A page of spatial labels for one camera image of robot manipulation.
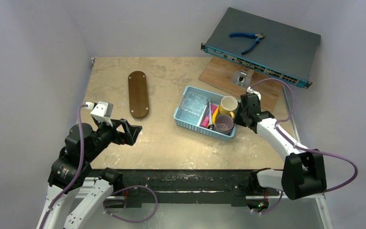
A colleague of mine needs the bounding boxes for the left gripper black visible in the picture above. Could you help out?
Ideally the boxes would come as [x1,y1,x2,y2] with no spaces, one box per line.
[85,115,142,161]

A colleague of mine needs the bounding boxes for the brown wooden oval tray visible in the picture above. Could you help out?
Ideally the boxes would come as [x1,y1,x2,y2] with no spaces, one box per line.
[128,71,150,119]

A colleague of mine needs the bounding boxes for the light blue plastic basket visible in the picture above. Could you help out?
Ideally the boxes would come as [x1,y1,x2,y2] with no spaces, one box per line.
[173,86,237,141]

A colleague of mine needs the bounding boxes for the purple translucent cup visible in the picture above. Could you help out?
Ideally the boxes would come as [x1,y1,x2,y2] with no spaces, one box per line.
[213,114,234,135]

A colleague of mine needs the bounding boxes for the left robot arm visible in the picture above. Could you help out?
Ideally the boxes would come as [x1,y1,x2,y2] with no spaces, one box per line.
[37,119,142,229]

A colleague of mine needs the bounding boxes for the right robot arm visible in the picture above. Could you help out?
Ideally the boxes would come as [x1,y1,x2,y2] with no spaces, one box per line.
[234,93,327,200]

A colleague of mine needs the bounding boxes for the clear plastic box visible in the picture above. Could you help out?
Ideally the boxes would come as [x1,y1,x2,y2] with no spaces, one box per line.
[180,87,208,125]

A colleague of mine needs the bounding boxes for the yellow mug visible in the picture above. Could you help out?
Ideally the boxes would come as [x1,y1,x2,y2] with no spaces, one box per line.
[212,96,238,124]

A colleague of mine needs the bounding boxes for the light wooden board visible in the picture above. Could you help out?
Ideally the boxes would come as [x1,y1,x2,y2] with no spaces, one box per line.
[198,57,283,112]

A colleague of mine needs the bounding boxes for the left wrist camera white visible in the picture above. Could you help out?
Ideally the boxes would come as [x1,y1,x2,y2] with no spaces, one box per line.
[85,101,113,127]

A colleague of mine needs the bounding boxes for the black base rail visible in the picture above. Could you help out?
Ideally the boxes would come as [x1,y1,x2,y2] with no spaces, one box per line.
[107,169,280,208]

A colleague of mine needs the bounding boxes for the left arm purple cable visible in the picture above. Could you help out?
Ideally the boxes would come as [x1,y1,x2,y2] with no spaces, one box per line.
[38,103,158,229]

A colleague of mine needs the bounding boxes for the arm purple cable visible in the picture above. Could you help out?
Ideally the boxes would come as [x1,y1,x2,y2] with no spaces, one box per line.
[38,103,158,229]
[249,78,359,216]

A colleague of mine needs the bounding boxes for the metal bracket stand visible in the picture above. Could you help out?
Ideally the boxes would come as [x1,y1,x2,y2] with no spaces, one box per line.
[230,70,254,88]

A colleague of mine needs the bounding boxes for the blue handled pliers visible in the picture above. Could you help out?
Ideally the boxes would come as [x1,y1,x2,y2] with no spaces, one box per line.
[229,32,266,56]

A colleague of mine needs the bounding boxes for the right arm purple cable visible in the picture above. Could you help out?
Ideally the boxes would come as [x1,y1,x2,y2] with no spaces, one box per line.
[249,78,359,216]

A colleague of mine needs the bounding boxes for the grey network switch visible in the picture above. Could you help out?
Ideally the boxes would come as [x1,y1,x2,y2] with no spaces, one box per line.
[201,8,321,89]

